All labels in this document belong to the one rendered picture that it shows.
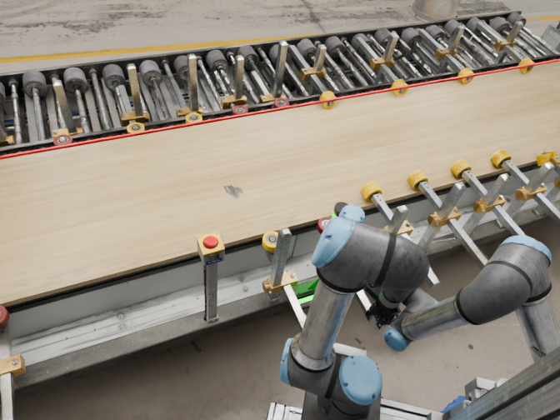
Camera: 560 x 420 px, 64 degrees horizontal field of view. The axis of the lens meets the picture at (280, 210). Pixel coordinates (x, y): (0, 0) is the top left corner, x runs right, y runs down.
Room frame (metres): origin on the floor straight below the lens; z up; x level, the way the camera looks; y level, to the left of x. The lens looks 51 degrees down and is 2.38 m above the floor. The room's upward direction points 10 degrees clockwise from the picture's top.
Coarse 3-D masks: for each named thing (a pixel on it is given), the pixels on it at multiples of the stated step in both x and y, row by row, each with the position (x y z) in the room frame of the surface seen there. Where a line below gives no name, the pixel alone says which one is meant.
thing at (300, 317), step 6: (270, 252) 1.04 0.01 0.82; (270, 258) 1.02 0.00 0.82; (282, 288) 0.90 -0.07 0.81; (288, 288) 0.89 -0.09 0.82; (288, 294) 0.87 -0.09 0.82; (294, 294) 0.87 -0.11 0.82; (288, 300) 0.85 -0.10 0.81; (294, 300) 0.85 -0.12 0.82; (294, 306) 0.82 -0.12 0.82; (300, 306) 0.83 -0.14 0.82; (294, 312) 0.80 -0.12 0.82; (300, 312) 0.80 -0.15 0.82; (300, 318) 0.77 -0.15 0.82; (300, 324) 0.75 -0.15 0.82
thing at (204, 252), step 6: (210, 234) 0.80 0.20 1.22; (216, 234) 0.81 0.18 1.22; (198, 240) 0.78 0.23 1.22; (198, 246) 0.77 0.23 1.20; (204, 246) 0.76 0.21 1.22; (216, 246) 0.76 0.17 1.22; (222, 246) 0.77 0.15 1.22; (198, 252) 0.77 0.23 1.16; (204, 252) 0.73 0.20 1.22; (210, 252) 0.74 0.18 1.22; (222, 252) 0.76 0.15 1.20; (204, 258) 0.73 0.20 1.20; (222, 258) 0.76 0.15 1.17; (204, 264) 0.73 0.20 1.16
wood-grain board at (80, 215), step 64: (192, 128) 1.62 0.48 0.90; (256, 128) 1.70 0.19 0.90; (320, 128) 1.78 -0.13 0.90; (384, 128) 1.87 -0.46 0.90; (448, 128) 1.97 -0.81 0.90; (512, 128) 2.07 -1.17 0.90; (0, 192) 1.04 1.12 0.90; (64, 192) 1.10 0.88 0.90; (128, 192) 1.16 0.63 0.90; (192, 192) 1.22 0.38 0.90; (256, 192) 1.29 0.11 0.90; (320, 192) 1.35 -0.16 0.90; (384, 192) 1.42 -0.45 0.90; (0, 256) 0.77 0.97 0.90; (64, 256) 0.81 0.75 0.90; (128, 256) 0.86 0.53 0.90; (192, 256) 0.93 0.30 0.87
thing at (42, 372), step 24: (528, 216) 1.63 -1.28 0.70; (432, 240) 1.36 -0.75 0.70; (456, 240) 1.39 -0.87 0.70; (480, 240) 1.43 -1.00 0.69; (240, 312) 0.81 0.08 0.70; (264, 312) 0.85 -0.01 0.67; (144, 336) 0.65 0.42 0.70; (168, 336) 0.67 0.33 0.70; (192, 336) 0.70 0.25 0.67; (48, 360) 0.50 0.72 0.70; (72, 360) 0.52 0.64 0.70; (96, 360) 0.53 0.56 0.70; (120, 360) 0.56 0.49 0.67; (24, 384) 0.41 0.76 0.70; (48, 384) 0.43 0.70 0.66
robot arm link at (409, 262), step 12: (396, 240) 0.56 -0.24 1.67; (408, 240) 0.57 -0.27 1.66; (396, 252) 0.53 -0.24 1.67; (408, 252) 0.54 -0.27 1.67; (420, 252) 0.56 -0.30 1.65; (396, 264) 0.51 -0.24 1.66; (408, 264) 0.52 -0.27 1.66; (420, 264) 0.53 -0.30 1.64; (396, 276) 0.50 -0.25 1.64; (408, 276) 0.50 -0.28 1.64; (420, 276) 0.52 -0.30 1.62; (396, 288) 0.49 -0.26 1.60; (408, 288) 0.50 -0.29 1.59
